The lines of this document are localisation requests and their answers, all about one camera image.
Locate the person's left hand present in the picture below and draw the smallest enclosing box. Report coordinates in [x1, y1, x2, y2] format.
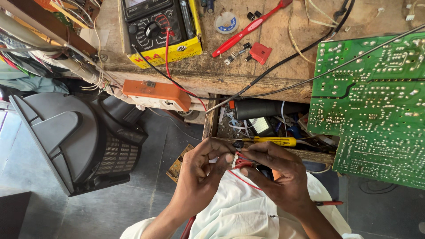
[179, 137, 237, 214]

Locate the person's right hand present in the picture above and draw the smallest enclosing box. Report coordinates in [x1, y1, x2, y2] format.
[239, 141, 313, 218]

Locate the small red electronic component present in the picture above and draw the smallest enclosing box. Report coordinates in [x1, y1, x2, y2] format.
[231, 152, 257, 170]

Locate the small brown circuit board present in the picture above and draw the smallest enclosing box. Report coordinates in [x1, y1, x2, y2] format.
[166, 143, 195, 184]

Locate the wooden drawer of parts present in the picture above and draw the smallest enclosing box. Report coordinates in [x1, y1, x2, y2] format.
[203, 94, 339, 165]

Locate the person's white shirt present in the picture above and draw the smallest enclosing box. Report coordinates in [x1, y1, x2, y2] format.
[120, 169, 364, 239]

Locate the black cylindrical part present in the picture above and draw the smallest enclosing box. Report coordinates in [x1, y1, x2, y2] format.
[229, 99, 310, 121]

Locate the orange and white extension board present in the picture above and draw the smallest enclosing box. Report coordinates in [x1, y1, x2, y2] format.
[122, 79, 192, 113]

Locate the red multimeter probe lead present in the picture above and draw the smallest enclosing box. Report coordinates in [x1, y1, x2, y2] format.
[165, 29, 208, 112]

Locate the black multimeter probe lead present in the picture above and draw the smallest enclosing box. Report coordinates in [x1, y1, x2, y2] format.
[132, 45, 213, 101]

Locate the large green circuit board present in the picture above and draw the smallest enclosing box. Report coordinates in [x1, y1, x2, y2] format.
[307, 33, 425, 191]

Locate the yellow multimeter box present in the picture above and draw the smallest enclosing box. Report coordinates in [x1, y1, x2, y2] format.
[118, 0, 204, 69]

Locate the grey television rear housing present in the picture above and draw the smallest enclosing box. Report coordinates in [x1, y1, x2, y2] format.
[9, 92, 149, 197]

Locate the red plastic component block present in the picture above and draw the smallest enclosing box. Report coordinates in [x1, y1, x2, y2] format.
[245, 42, 273, 66]

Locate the red toothbrush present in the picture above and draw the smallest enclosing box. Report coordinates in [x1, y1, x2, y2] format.
[211, 0, 293, 58]

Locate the white solder wick spool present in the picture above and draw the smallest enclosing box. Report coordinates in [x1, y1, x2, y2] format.
[214, 12, 240, 35]

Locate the black analog multimeter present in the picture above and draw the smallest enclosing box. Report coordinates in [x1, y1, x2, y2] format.
[121, 0, 196, 54]

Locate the thin red wire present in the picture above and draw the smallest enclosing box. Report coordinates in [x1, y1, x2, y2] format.
[227, 169, 263, 192]

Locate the yellow-handled screwdriver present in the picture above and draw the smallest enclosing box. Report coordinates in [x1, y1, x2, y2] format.
[241, 136, 297, 147]

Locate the thin grey cable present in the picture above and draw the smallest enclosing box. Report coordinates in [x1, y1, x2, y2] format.
[205, 23, 425, 115]

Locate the thick black cable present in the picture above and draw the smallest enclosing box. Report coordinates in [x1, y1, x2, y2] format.
[212, 0, 356, 100]

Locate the beige loose wire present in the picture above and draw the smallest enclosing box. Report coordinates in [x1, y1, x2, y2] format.
[288, 0, 386, 64]

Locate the white taped cable bundle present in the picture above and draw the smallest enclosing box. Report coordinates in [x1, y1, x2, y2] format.
[0, 10, 147, 111]

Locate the tangle of wires and boards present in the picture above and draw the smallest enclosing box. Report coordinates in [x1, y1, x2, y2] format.
[0, 0, 103, 93]

